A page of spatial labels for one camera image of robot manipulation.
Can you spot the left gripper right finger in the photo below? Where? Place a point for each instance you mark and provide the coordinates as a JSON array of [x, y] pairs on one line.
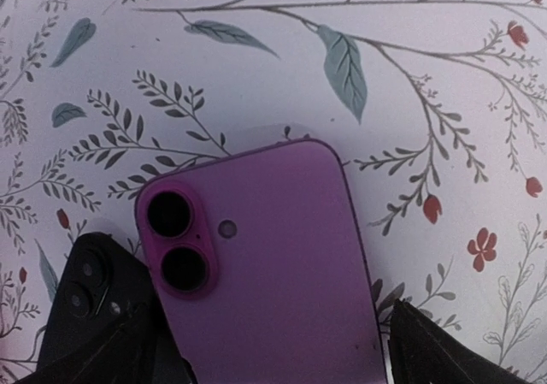
[[422, 352]]

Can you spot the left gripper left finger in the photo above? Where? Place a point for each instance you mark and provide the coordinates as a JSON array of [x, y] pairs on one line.
[[123, 352]]

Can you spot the pink phone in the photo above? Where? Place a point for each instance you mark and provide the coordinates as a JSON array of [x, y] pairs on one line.
[[258, 262]]

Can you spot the black phone face down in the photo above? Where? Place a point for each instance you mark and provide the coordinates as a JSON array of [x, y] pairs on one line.
[[100, 281]]

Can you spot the floral table mat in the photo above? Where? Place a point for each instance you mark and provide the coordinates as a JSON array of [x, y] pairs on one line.
[[437, 109]]

